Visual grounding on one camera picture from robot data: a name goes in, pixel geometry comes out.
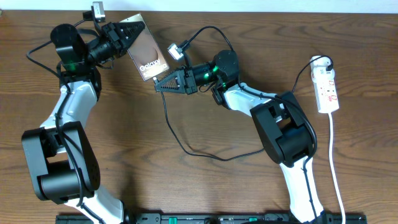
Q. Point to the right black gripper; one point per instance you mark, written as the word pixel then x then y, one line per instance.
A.
pixel 186 82

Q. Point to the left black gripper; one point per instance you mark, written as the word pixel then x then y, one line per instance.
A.
pixel 115 36

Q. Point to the white power strip socket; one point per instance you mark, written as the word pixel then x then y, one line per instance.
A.
pixel 323 78

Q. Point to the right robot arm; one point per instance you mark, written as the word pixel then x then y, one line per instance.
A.
pixel 285 132

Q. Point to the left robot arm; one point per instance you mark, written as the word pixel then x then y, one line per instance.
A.
pixel 61 162

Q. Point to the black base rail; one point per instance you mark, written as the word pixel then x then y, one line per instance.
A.
pixel 149 218

